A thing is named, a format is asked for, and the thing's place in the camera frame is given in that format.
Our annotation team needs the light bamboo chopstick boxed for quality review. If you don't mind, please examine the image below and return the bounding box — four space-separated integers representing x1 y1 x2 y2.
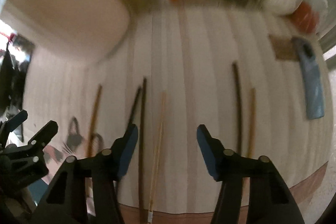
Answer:
86 84 102 157

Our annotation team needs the light wooden chopstick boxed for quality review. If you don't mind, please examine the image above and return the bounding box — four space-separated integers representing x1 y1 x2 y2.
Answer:
247 88 256 158

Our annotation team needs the dark brown chopstick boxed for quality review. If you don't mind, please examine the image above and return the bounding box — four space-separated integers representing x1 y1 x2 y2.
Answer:
138 77 147 223

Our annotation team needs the striped cat table mat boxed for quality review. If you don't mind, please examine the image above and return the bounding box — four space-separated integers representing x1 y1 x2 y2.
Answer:
23 7 333 223

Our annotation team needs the blue smartphone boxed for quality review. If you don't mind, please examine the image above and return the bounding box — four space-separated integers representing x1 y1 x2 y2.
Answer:
291 36 325 120

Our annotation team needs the brown label card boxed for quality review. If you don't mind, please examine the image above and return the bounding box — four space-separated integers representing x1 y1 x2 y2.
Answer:
269 35 299 61

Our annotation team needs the cream utensil holder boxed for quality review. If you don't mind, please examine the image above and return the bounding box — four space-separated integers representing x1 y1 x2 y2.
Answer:
1 0 130 64

